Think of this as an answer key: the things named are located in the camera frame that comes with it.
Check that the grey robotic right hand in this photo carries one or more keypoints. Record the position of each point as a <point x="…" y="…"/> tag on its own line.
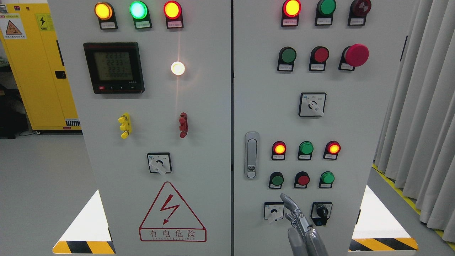
<point x="303" y="238"/>

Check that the silver cabinet door handle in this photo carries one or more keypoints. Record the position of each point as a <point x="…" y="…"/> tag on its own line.
<point x="250" y="157"/>

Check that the grey right cabinet door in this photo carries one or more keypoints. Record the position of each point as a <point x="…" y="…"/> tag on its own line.
<point x="267" y="101"/>

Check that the grey cabinet door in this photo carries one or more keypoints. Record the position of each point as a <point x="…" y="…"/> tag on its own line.
<point x="267" y="101"/>
<point x="201" y="162"/>

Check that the grey left cabinet door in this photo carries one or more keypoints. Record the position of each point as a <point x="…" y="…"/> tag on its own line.
<point x="201" y="162"/>

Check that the red push button lower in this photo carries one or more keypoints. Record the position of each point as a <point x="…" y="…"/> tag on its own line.
<point x="301" y="180"/>

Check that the green push button lower right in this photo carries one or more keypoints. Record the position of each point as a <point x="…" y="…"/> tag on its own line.
<point x="326" y="180"/>

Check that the green push button lower left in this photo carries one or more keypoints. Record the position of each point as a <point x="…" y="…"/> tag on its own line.
<point x="276" y="180"/>

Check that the green lamp middle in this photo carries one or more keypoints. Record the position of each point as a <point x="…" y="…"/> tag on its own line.
<point x="305" y="150"/>

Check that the red lit lamp middle right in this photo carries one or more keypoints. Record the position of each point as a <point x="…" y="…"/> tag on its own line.
<point x="332" y="150"/>

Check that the red lit lamp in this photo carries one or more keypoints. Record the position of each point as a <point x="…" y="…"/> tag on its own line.
<point x="290" y="13"/>
<point x="332" y="150"/>
<point x="278" y="150"/>

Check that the red lit lamp middle left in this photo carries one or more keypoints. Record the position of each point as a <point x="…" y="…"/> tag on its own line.
<point x="278" y="150"/>

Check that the red electric danger sign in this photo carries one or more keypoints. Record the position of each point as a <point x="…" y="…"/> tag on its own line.
<point x="170" y="219"/>

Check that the grey curtain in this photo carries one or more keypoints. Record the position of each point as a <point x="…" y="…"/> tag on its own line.
<point x="417" y="143"/>

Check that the red terminal connector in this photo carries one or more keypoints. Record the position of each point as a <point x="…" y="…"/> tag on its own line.
<point x="183" y="125"/>

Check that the red push button upper row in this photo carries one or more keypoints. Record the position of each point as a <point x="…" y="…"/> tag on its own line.
<point x="318" y="58"/>

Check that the green push button upper row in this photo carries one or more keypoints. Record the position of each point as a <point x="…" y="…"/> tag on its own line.
<point x="286" y="59"/>

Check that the red mushroom emergency stop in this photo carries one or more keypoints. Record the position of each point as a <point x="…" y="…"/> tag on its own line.
<point x="353" y="56"/>

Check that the white lit indicator lamp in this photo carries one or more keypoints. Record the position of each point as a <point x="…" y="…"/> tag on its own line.
<point x="178" y="68"/>

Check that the yellow terminal connector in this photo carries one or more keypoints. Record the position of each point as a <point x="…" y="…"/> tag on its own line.
<point x="125" y="126"/>

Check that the red lit lamp top right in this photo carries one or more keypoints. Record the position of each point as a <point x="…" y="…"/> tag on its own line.
<point x="290" y="13"/>

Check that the green lamp top right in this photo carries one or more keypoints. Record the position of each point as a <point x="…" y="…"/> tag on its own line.
<point x="324" y="12"/>

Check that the dark red buzzer top right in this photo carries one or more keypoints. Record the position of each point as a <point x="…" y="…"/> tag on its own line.
<point x="358" y="12"/>

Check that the black digital power meter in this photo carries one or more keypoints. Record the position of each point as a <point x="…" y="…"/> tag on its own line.
<point x="114" y="67"/>

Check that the red indicator lamp top left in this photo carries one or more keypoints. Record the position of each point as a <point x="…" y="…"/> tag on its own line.
<point x="173" y="14"/>

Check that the green indicator lamp top left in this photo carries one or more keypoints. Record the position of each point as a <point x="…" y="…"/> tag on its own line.
<point x="140" y="14"/>

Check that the yellow indicator lamp top left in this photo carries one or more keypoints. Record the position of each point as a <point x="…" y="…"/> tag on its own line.
<point x="106" y="16"/>

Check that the yellow safety cabinet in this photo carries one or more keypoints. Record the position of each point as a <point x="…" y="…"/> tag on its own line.
<point x="32" y="48"/>

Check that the black key selector switch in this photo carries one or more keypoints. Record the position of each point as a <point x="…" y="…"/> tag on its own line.
<point x="320" y="212"/>

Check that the white lower rotary switch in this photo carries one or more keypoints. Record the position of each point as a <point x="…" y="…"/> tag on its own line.
<point x="273" y="211"/>

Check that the right door upper rotary switch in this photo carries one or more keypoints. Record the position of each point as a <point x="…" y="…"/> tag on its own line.
<point x="312" y="104"/>

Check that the door rotary switch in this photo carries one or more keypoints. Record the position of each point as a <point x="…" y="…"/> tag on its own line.
<point x="159" y="163"/>
<point x="312" y="104"/>

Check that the left door rotary switch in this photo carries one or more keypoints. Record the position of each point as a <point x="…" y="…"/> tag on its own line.
<point x="159" y="163"/>

